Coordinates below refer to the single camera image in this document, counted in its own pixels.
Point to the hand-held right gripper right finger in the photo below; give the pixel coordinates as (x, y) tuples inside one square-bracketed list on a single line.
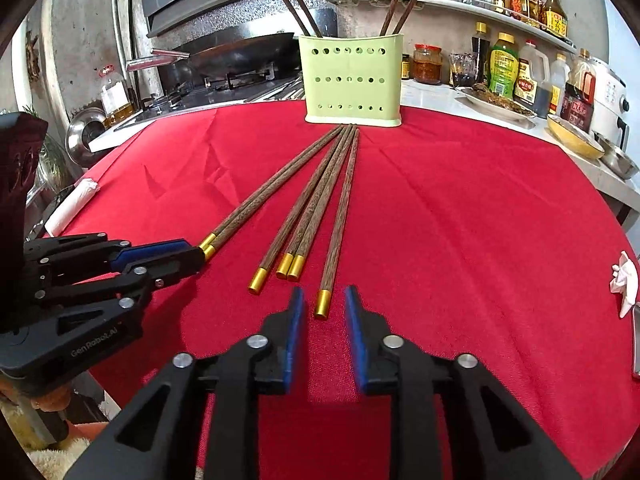
[(356, 340)]

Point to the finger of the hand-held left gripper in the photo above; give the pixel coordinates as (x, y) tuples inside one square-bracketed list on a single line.
[(150, 255), (100, 290)]

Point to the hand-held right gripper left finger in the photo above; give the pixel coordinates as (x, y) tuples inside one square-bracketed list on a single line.
[(295, 340)]

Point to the green perforated utensil holder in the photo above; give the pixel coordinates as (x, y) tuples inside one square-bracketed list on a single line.
[(350, 90)]

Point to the white rolled plastic bags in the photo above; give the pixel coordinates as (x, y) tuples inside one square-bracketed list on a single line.
[(75, 205)]

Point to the cream fluffy rug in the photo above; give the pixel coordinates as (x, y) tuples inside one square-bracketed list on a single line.
[(50, 462)]

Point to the dark carved wooden chair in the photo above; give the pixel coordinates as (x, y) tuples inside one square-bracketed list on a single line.
[(20, 185)]

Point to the round steel lid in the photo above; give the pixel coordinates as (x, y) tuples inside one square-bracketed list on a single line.
[(82, 135)]

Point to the red tablecloth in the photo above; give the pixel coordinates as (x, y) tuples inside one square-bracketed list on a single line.
[(450, 235)]

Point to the black gas stove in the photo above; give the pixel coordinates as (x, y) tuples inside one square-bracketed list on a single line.
[(175, 105)]

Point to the large plastic cooking oil bottle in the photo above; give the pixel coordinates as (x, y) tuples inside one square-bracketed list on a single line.
[(116, 97)]

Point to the bundle of metal chopsticks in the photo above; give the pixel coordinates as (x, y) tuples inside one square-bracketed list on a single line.
[(280, 91)]

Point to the black wok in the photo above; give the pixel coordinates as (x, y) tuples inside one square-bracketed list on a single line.
[(235, 55)]

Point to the crumpled white tissue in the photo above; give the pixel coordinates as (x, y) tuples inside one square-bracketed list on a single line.
[(625, 280)]

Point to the white plate of food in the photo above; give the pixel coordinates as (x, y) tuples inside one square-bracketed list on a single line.
[(500, 105)]

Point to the yellow-label sauce jar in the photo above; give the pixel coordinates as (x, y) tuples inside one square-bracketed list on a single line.
[(406, 67)]

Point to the large red-lid chili jar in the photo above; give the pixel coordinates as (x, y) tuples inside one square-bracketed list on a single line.
[(427, 67)]

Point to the dark glass cup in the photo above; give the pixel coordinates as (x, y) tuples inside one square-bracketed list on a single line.
[(462, 75)]

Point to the yellow bowl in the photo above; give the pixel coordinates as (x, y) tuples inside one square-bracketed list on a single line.
[(575, 140)]

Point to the green plastic bottle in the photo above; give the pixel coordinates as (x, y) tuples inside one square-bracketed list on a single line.
[(504, 70)]

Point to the dark soy sauce bottle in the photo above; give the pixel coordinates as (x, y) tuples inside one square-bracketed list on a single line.
[(481, 55)]

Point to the steel bowl with food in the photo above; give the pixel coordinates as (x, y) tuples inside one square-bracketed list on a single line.
[(620, 160)]

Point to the white jug yellow label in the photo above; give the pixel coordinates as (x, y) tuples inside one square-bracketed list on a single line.
[(557, 90)]

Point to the white countertop cooker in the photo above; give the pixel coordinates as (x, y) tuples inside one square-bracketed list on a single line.
[(607, 95)]

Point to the small yellow oil bottle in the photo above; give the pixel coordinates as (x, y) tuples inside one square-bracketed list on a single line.
[(531, 5)]

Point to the tall brown bottle yellow label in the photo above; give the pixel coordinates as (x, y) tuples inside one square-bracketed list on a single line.
[(554, 17)]

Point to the metal wall pipe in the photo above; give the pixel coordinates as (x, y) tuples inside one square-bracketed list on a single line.
[(125, 35)]

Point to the grey metal bracket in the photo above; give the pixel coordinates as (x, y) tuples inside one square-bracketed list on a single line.
[(636, 340)]

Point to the white wall shelf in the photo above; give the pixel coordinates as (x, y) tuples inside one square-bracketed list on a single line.
[(450, 7)]

